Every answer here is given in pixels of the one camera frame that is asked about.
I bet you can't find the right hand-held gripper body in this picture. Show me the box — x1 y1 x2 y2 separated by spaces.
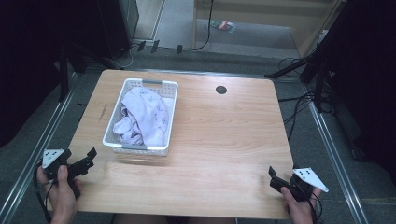
269 167 330 203

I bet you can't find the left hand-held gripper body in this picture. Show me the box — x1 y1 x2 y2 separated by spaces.
41 148 95 200

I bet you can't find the white printed garment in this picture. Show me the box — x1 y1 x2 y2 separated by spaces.
112 86 174 147

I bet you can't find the white plastic basket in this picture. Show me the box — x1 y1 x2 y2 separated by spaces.
102 77 179 157

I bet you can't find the person's right hand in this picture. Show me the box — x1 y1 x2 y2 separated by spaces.
279 186 323 224

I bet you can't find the person's left hand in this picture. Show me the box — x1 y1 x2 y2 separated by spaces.
35 164 84 224

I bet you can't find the black metal stand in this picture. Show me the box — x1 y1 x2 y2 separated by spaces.
57 43 92 103
263 18 347 114

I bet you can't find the black cabinet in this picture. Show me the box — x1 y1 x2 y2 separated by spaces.
96 0 140 60

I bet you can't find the colourful flat packet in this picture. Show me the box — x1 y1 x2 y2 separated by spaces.
210 20 237 34

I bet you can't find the metal floor rail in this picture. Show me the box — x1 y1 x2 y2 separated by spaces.
0 72 78 224
303 87 370 224

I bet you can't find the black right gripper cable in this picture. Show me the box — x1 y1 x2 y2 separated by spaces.
306 186 323 224

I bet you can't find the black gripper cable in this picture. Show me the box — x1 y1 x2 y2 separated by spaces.
306 186 323 224
33 162 58 224

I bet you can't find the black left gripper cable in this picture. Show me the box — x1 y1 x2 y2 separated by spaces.
33 162 58 224

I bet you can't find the bundle of black floor cables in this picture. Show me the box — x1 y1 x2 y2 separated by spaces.
276 56 335 142

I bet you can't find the white floor cable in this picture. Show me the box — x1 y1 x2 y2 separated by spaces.
108 45 141 70

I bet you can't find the light wooden shelf frame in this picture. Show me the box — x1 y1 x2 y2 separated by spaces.
191 0 347 59

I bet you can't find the black hanging cable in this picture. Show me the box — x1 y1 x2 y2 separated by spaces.
191 0 215 51

